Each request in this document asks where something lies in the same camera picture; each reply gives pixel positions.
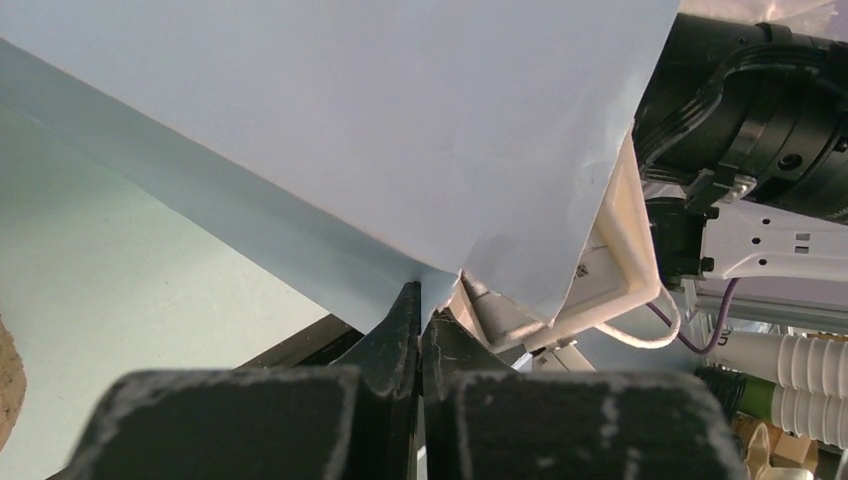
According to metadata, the stack of paper cups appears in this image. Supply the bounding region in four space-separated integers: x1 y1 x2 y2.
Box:
707 330 847 449

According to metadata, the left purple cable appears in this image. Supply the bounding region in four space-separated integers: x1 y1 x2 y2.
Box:
645 276 742 356

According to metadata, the brown pulp cup carrier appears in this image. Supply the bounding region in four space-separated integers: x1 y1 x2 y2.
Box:
0 323 27 449

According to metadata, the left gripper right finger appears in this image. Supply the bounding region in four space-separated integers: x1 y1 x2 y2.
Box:
421 314 748 479

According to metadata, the light blue paper bag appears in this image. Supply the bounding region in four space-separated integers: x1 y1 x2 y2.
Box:
1 1 679 331

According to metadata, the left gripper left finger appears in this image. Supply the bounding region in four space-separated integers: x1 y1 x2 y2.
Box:
66 282 421 479

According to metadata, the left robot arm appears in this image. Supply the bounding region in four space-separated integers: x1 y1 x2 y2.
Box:
67 15 847 479

